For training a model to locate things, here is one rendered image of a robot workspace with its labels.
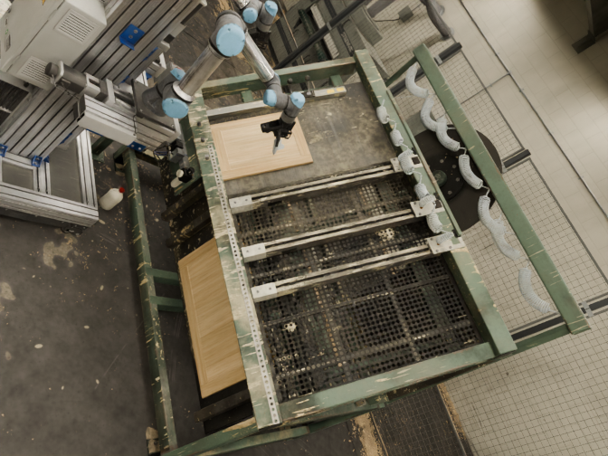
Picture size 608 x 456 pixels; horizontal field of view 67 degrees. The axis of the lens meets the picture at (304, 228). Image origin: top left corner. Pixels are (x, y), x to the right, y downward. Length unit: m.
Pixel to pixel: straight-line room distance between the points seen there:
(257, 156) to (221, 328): 1.07
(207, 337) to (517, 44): 6.74
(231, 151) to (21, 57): 1.20
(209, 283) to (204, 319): 0.22
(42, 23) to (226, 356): 1.84
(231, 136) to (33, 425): 1.87
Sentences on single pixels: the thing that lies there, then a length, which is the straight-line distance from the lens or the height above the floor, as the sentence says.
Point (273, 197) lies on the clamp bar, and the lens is 2.66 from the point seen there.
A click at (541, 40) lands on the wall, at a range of 8.22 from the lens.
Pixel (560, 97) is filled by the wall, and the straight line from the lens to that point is 7.72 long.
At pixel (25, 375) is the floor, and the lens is 2.67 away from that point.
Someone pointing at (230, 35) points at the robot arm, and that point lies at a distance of 2.05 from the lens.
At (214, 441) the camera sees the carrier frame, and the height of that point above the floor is 0.51.
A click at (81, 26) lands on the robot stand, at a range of 2.29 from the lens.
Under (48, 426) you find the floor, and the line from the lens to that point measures 2.65.
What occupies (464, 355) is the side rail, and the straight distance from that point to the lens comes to 2.50.
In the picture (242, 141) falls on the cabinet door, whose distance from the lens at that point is 2.98.
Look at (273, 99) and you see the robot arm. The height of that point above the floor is 1.55.
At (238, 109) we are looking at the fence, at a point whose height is 1.06.
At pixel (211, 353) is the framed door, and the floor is 0.38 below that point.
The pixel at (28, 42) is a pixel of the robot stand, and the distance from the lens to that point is 2.36.
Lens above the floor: 2.29
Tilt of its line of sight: 25 degrees down
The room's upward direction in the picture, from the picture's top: 59 degrees clockwise
